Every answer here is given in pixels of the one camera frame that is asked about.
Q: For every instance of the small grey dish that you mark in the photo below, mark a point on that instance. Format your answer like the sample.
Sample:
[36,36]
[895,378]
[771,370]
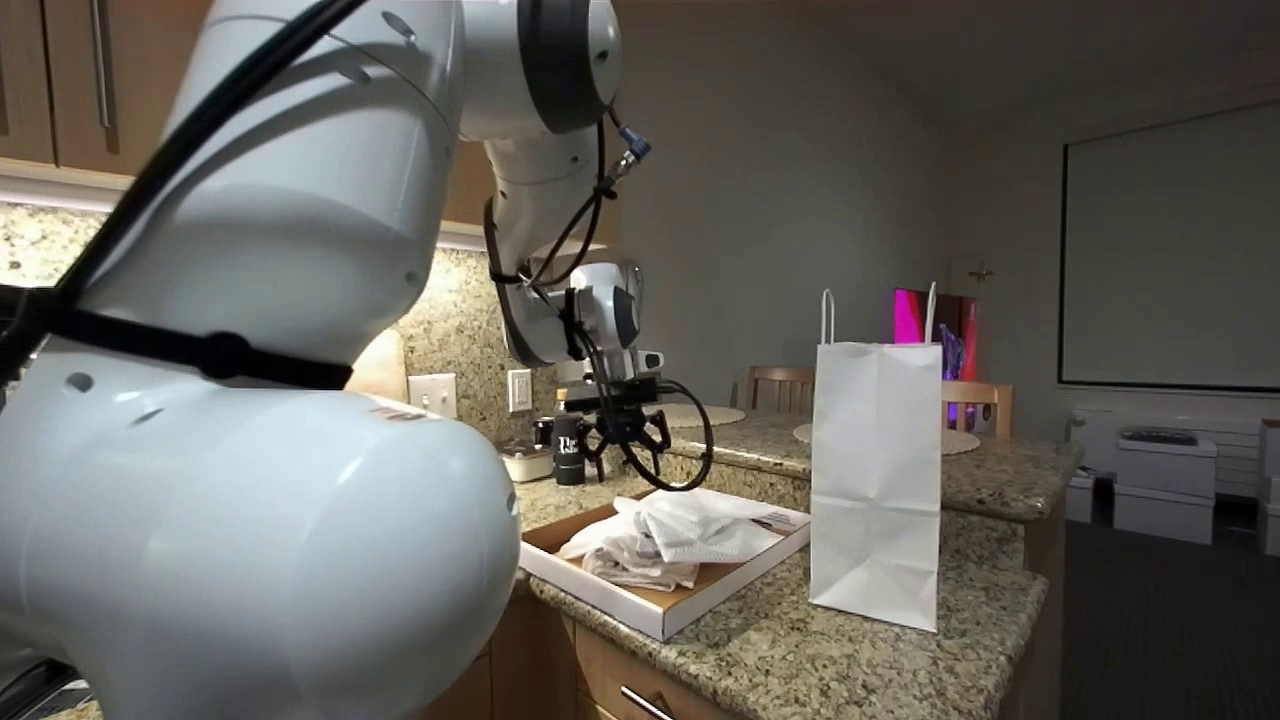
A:
[528,466]

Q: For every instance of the small white storage box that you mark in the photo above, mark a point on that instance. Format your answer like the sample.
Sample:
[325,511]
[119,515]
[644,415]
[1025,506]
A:
[1077,497]

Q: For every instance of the wooden wall cabinet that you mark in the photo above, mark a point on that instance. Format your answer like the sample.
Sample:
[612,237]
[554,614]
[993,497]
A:
[52,81]

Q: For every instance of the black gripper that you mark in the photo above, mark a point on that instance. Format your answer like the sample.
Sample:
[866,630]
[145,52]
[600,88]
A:
[620,405]

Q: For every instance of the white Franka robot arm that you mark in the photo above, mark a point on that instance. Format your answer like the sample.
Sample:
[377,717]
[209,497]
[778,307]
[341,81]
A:
[267,535]

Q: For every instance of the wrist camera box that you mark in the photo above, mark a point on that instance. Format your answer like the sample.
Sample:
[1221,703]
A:
[644,362]

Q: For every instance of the white towel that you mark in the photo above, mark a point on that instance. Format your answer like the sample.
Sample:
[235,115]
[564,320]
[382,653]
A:
[704,523]
[620,555]

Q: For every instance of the wooden chair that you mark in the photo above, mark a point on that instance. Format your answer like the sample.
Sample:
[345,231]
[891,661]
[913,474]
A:
[778,390]
[981,405]

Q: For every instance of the white projector screen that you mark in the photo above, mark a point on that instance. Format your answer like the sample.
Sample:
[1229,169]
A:
[1173,255]

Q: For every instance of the wooden counter cabinet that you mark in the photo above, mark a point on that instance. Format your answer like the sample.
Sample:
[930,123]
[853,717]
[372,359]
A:
[587,675]

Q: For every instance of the white wall outlet plate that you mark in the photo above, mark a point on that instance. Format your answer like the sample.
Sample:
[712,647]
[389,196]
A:
[519,390]
[434,394]

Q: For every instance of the white paper bag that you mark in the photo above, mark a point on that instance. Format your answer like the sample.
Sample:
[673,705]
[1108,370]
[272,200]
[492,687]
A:
[873,483]

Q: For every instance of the wooden tray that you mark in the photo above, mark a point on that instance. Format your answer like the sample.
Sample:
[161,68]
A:
[661,604]

